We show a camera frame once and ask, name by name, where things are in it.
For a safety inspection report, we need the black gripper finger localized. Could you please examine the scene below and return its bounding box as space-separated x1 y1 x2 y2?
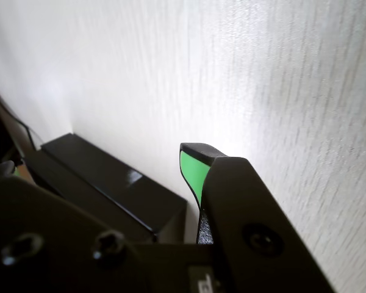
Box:
0 160 141 293
179 142 336 293

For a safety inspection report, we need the black open box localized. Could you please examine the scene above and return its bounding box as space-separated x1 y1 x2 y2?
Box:
24 133 188 244

